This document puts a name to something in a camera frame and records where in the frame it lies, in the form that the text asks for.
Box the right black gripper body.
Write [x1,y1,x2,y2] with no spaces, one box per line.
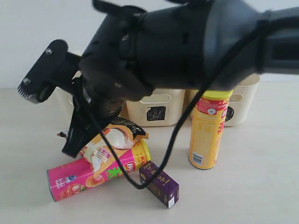
[70,77,124,138]

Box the orange snack bag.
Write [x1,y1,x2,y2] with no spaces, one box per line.
[79,117,150,180]

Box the pink chips can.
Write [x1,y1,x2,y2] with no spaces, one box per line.
[47,140,151,202]

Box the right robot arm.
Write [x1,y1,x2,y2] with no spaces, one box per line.
[62,0,299,158]

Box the left cream plastic bin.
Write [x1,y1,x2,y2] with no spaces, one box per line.
[55,51,82,128]

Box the cream plastic bin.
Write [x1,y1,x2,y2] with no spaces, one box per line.
[120,89,185,127]
[184,74,261,127]
[55,51,82,128]

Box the middle cream plastic bin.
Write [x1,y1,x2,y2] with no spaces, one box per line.
[120,89,185,127]

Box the purple small box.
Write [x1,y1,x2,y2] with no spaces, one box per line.
[139,161,179,209]

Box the yellow chips can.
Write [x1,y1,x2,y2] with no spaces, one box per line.
[188,90,233,170]

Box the right cream plastic bin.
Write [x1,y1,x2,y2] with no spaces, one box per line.
[184,74,261,127]

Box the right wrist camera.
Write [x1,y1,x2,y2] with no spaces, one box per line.
[17,39,80,104]

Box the right black cable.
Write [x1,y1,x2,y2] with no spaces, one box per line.
[77,9,299,190]

